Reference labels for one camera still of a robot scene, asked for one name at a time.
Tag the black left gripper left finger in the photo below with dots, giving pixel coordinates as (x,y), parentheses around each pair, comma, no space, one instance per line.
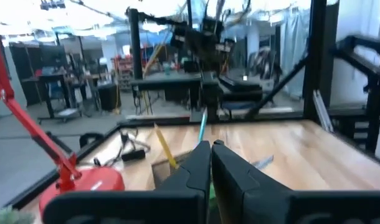
(131,208)

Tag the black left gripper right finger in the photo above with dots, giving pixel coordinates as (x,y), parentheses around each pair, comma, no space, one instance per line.
(271,208)

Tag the yellow pencil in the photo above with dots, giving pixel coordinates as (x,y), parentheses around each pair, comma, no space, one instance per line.
(165,146)

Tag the teal pen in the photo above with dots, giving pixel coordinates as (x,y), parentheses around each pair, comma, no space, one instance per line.
(202,127)

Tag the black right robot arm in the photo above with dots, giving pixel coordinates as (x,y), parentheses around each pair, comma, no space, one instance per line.
(211,93)

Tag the black mesh desk organizer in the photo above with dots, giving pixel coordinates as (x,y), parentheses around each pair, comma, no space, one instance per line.
(160,174)

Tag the red desk lamp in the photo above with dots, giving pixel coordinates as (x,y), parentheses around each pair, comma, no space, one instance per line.
(84,183)

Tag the black work table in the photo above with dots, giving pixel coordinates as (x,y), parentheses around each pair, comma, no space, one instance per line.
(165,83)

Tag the green marker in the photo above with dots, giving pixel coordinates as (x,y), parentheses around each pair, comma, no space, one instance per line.
(212,193)

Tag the artificial green plant white pot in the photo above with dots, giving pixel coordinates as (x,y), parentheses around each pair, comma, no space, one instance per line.
(9,217)

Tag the silver aluminium bracket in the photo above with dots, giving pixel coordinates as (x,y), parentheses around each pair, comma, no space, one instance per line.
(322,112)

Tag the black aluminium frame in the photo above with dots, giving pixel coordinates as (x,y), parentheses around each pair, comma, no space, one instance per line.
(316,46)

